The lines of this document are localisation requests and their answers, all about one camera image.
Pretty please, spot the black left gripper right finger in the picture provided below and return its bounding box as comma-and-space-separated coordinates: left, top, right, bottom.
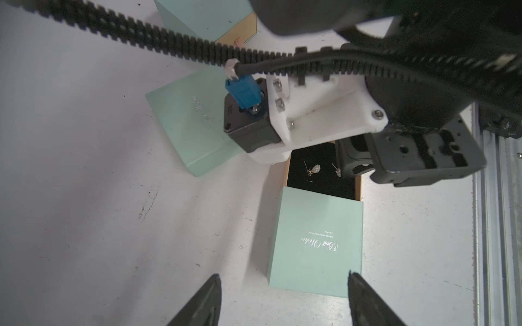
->
347, 272, 406, 326

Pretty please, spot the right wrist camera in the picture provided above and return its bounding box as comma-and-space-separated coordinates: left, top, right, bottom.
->
223, 59, 389, 164

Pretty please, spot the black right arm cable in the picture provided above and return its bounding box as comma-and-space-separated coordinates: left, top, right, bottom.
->
7, 0, 522, 111

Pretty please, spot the mint drawer-style jewelry box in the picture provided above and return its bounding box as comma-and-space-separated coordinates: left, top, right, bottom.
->
155, 0, 258, 46

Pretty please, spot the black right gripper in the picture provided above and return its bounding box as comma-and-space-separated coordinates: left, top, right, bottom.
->
334, 0, 522, 188

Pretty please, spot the aluminium front rail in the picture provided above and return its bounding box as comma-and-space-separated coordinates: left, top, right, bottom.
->
470, 103, 522, 326

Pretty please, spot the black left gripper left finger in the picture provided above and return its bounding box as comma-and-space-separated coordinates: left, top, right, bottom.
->
167, 274, 222, 326

